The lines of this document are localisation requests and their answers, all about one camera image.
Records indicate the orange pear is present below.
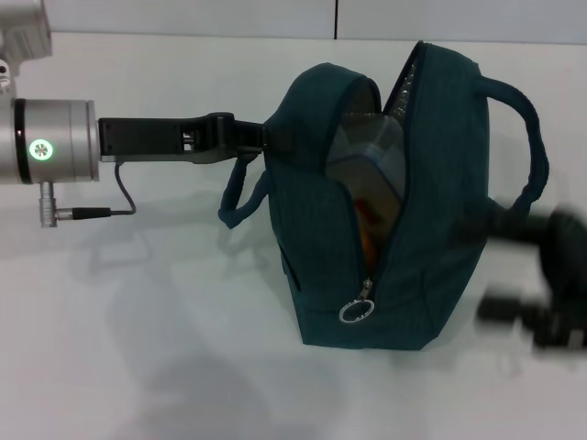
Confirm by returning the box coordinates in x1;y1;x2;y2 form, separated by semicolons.
352;199;382;271

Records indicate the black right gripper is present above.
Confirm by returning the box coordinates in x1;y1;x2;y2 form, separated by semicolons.
451;201;587;354

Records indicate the clear food container blue seal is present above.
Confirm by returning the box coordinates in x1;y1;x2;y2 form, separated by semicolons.
325;114;407;207

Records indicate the dark teal fabric lunch bag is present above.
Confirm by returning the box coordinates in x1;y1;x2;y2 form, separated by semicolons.
217;40;550;352

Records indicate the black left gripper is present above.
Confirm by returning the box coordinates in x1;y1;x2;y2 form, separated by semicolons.
98;111;297;166

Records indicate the grey left gripper cable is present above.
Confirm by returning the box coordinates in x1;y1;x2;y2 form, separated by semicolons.
54;160;138;219

